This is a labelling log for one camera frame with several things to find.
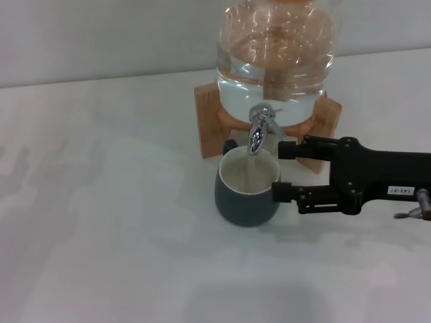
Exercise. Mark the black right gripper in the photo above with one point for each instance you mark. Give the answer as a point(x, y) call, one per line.
point(370, 175)

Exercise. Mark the chrome faucet with lever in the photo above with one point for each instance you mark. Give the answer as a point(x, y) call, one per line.
point(257, 134)

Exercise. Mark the black ceramic cup white inside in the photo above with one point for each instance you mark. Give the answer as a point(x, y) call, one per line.
point(242, 208)

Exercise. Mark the wooden dispenser stand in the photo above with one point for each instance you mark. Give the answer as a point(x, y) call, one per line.
point(208, 124)

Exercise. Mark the clear glass water dispenser jar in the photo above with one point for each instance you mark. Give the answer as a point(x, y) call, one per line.
point(269, 50)

